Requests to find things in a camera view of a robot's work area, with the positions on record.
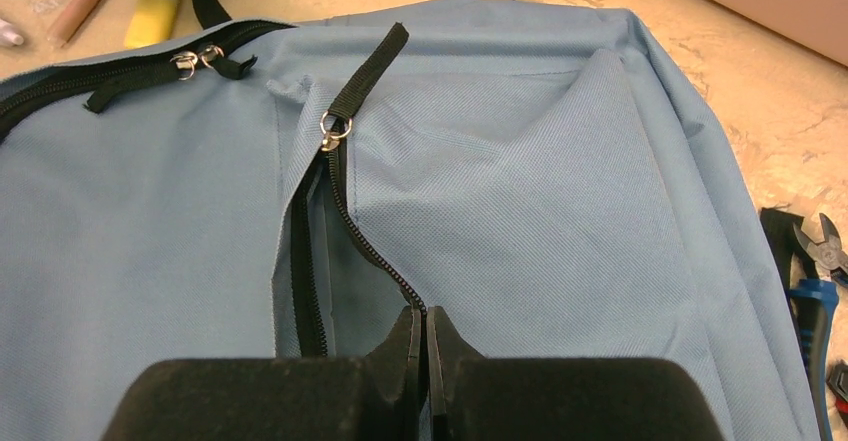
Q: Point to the red utility knife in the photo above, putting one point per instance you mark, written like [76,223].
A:
[837,383]

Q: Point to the blue handled pliers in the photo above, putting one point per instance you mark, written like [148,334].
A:
[815,300]

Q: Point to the yellow highlighter pen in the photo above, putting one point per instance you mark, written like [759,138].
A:
[152,23]

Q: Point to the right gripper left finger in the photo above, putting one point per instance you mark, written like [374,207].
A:
[396,370]

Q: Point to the blue student backpack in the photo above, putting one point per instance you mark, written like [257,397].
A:
[545,173]

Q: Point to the orange marker pen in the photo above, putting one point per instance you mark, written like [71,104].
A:
[69,21]

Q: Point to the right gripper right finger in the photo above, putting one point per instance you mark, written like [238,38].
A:
[460,399]

